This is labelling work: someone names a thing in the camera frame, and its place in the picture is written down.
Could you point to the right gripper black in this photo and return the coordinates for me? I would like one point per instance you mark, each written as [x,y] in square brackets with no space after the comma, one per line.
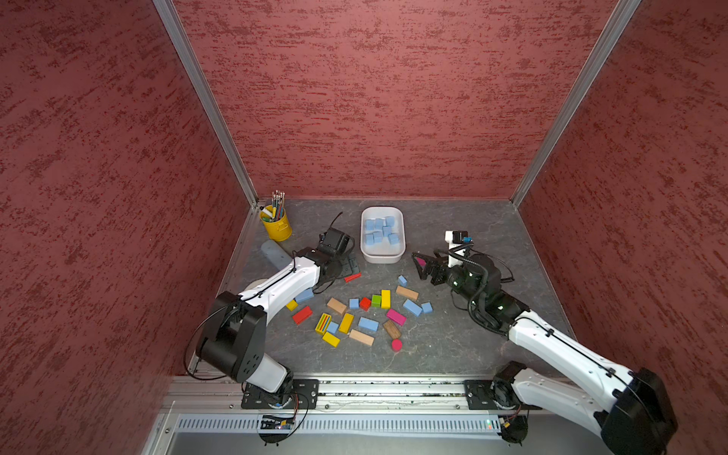
[429,265]

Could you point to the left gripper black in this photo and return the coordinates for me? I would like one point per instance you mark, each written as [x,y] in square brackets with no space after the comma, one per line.
[347,268]

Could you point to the long blue block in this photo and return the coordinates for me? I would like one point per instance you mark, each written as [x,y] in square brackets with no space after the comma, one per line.
[413,308]
[305,296]

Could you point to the white plastic tub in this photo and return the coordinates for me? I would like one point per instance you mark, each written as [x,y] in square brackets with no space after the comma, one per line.
[383,253]

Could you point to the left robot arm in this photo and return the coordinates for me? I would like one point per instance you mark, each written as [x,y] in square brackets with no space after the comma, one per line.
[233,337]

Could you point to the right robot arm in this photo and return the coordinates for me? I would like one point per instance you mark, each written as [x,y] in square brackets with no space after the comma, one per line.
[630,411]

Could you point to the red long block upper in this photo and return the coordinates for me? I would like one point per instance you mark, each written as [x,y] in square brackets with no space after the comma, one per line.
[352,277]

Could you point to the tan block right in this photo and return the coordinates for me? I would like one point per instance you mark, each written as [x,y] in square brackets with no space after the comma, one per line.
[407,293]

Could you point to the tan block left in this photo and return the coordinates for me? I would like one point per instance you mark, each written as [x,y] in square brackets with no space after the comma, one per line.
[337,306]

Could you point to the yellow upright block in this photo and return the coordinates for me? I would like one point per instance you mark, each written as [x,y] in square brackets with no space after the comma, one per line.
[386,299]

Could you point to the magenta block centre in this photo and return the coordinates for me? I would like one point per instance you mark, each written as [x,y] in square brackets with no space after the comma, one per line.
[396,317]

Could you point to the striped yellow block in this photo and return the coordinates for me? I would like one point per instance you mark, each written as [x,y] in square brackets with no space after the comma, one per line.
[323,323]

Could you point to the yellow long block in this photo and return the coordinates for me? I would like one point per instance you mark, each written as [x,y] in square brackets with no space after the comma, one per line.
[347,323]

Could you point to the red block left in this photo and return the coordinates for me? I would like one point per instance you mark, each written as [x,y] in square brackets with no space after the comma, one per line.
[302,315]

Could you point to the tan long block bottom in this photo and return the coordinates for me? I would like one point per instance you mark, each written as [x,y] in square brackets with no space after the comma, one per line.
[362,338]

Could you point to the grey glasses case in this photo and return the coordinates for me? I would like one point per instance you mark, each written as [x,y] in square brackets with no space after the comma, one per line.
[277,256]

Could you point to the dark wood block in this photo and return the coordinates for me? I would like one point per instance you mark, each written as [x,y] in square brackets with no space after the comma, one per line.
[392,329]

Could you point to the yellow block bottom left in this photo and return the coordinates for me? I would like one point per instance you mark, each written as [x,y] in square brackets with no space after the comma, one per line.
[331,339]

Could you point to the yellow pencil bucket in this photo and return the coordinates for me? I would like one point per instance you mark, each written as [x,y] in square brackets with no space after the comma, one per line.
[277,227]

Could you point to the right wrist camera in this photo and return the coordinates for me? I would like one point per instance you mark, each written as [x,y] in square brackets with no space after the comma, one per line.
[455,239]

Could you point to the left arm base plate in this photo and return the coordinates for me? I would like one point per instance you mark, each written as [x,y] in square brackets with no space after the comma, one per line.
[296,394]

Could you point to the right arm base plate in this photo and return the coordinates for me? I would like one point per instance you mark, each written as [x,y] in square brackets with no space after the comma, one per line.
[483,394]

